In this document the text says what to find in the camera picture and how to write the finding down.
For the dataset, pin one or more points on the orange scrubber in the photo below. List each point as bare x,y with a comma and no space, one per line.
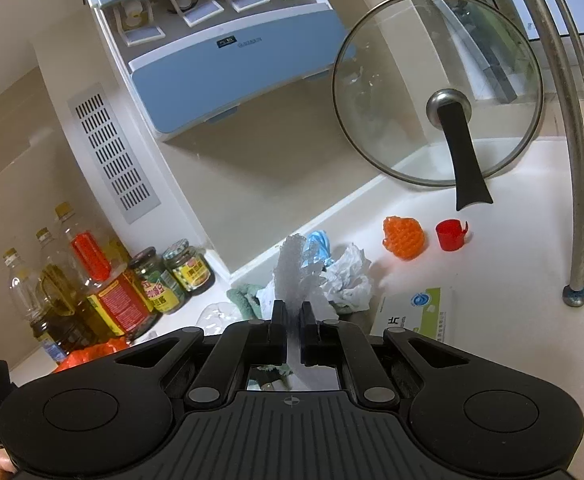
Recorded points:
404,237

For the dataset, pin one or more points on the blue white wrapper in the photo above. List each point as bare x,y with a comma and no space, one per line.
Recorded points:
318,245

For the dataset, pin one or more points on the olive oil bottle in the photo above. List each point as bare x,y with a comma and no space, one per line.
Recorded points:
54,285

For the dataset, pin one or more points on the white green carton box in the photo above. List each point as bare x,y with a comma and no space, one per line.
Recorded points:
421,310

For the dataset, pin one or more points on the glass pot lid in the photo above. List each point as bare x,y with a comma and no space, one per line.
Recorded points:
464,160

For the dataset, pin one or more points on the small red cup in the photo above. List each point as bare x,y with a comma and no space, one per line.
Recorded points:
449,235

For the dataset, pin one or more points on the wall vent grille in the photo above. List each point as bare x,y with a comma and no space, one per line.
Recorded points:
114,155

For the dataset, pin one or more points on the crushed clear plastic bottle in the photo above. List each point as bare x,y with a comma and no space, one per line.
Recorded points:
217,317

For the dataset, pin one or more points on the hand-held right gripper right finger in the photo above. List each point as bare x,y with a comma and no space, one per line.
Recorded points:
308,332

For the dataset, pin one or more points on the blue spice dispenser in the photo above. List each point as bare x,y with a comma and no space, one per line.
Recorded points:
222,75

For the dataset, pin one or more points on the green cloth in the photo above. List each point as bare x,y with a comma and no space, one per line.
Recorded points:
244,297

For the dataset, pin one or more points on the blue label oil bottle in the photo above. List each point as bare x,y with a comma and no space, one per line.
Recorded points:
22,290

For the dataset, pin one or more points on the checkered lid sauce jar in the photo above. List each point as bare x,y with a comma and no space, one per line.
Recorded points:
192,270

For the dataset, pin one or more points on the orange plastic bag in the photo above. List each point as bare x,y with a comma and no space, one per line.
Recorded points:
92,352

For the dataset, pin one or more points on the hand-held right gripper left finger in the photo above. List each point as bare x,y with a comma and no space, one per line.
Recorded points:
277,330

